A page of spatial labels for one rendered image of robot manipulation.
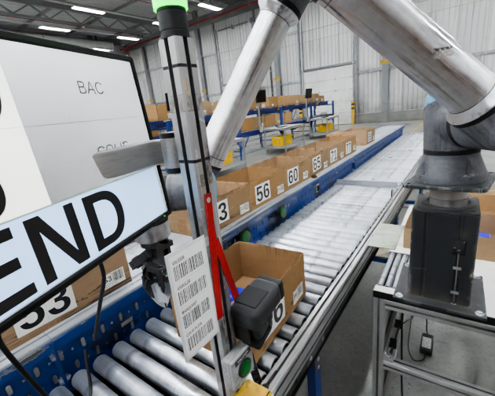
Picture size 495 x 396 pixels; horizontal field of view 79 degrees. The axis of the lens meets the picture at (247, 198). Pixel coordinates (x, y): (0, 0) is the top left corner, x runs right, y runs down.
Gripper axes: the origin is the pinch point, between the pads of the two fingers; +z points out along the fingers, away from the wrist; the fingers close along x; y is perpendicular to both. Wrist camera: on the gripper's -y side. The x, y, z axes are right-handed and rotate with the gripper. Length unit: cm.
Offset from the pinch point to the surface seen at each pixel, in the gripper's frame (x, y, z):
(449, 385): 59, 69, 51
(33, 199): -31, 26, -42
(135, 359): -6.2, -10.7, 19.7
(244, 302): -5.3, 33.8, -14.0
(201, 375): -0.6, 11.3, 20.0
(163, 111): 420, -474, -61
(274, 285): 1.7, 36.5, -14.4
